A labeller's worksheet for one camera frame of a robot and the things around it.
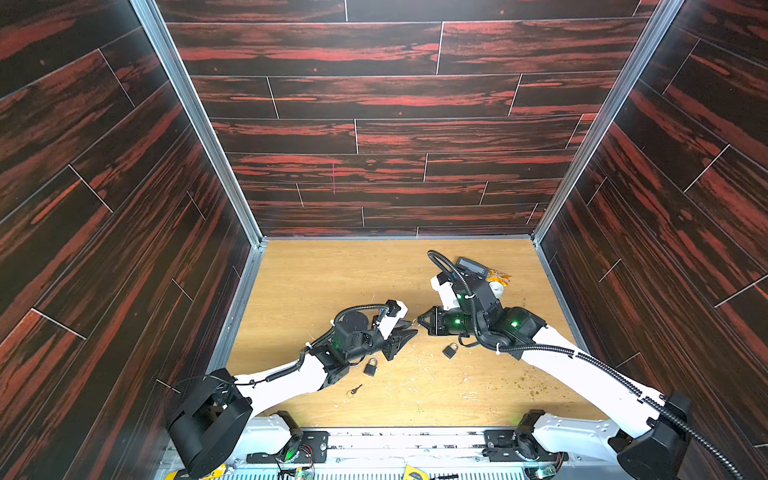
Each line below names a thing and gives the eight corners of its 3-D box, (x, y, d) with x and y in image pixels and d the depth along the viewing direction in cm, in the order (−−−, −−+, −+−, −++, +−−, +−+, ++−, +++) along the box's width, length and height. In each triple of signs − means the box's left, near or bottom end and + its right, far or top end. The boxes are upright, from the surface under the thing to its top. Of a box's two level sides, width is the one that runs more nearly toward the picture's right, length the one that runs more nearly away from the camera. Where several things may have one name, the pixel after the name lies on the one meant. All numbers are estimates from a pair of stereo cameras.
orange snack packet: (485, 281, 108) (487, 278, 107) (487, 271, 111) (489, 267, 110) (509, 287, 107) (510, 284, 105) (509, 276, 110) (511, 273, 108)
